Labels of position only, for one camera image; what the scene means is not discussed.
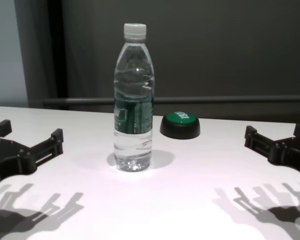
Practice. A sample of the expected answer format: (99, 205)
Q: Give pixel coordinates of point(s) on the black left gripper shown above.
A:
(3, 157)

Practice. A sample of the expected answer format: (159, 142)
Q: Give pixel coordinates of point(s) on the clear water bottle green label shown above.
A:
(133, 100)

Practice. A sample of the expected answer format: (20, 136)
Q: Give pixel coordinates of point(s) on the green button black base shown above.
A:
(180, 127)

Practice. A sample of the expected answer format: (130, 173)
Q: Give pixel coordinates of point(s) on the thin grey horizontal rail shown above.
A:
(215, 100)

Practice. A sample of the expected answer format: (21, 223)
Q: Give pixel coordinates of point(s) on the black vertical frame post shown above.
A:
(57, 50)

